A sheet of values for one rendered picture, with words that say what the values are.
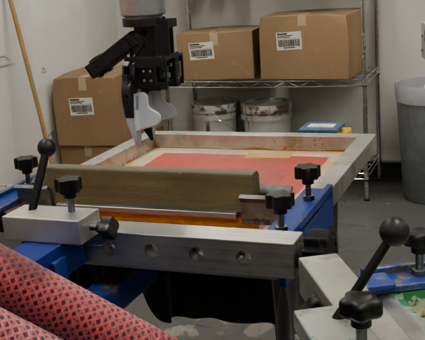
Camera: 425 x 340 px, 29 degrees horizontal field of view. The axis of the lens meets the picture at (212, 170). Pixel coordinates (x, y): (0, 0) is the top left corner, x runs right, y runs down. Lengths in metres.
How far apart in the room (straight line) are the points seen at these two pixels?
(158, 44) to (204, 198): 0.27
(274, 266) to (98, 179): 0.48
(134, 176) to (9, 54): 3.15
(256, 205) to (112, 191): 0.27
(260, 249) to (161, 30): 0.43
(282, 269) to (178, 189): 0.36
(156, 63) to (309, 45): 3.31
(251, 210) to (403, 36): 3.71
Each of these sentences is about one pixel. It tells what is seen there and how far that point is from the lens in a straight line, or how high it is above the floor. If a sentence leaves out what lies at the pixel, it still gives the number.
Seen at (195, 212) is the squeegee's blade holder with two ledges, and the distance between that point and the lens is 1.36.
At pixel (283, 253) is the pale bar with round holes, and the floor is 1.03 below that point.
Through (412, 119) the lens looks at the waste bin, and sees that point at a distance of 4.52.
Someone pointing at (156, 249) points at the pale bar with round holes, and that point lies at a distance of 1.17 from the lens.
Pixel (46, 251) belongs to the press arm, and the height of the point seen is 1.04.
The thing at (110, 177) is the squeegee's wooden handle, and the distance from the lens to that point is 1.43.
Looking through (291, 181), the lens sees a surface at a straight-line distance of 1.65.
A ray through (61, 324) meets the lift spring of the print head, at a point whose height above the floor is 1.10.
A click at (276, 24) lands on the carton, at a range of 4.65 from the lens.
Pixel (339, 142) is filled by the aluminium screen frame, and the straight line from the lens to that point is 1.88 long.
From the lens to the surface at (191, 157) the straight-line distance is 1.90.
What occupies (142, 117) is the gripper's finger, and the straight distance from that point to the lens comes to 1.35.
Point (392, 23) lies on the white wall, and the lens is 4.97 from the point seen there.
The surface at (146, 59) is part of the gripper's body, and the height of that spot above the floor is 1.25.
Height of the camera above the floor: 1.41
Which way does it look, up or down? 15 degrees down
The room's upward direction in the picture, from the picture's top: 4 degrees counter-clockwise
